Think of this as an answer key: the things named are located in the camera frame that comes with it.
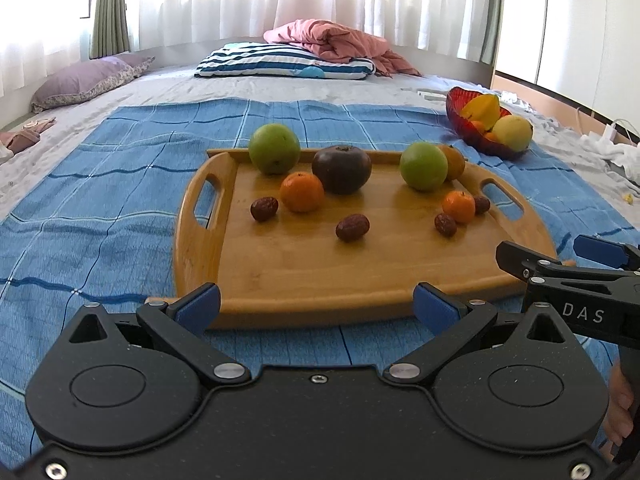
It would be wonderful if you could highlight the blue white striped pillow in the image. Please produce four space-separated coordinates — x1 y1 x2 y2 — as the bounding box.
194 41 377 81

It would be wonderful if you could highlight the small white cloth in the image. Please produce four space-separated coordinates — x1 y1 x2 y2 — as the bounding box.
500 91 531 111

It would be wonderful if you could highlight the person's right hand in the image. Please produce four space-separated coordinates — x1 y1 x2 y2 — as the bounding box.
602 360 636 445

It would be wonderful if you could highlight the pink garment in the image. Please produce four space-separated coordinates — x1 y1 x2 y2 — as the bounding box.
0 117 56 153

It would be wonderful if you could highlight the red glass bowl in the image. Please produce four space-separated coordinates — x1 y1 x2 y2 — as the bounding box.
445 86 533 161

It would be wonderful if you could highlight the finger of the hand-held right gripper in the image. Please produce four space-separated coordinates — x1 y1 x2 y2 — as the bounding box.
574 235 640 272
495 241 563 281

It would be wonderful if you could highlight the blue checked blanket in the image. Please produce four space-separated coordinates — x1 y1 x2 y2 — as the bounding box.
0 99 640 466

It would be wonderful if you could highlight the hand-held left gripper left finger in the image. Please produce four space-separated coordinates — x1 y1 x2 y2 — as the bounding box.
67 282 251 389

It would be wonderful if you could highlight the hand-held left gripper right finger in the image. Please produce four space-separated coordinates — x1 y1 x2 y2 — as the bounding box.
382 282 576 387

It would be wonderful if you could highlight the brown round orange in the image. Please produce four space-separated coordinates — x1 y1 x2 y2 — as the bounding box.
440 144 467 182

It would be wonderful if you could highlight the grey bed sheet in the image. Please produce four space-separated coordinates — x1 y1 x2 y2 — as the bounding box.
0 52 640 221

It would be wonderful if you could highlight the white sheer curtain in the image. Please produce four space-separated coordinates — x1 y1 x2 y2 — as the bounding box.
0 0 501 68

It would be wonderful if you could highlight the yellow starfruit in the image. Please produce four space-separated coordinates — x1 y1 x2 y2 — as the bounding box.
460 94 501 128

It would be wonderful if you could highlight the white wardrobe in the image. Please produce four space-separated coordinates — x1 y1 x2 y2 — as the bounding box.
492 0 640 141

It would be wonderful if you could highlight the green curtain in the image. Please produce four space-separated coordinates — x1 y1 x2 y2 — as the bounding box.
89 0 132 59
480 0 507 66

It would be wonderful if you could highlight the yellow mango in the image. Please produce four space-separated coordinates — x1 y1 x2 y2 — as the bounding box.
492 115 533 152

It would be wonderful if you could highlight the white cloth pile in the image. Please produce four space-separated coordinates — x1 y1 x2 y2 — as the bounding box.
580 130 640 183

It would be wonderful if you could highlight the dark purple round fruit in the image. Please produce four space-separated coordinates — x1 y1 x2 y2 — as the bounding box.
312 145 373 196

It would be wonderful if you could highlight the green round guava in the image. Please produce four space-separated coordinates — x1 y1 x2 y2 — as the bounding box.
249 123 301 176
399 141 448 192

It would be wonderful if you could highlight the wooden tray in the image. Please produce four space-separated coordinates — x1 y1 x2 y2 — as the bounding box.
172 147 576 330

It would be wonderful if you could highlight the purple floral pillow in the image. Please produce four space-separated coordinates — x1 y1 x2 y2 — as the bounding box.
30 55 156 113

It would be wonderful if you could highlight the pink quilt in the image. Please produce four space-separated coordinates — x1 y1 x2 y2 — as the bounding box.
263 19 423 78

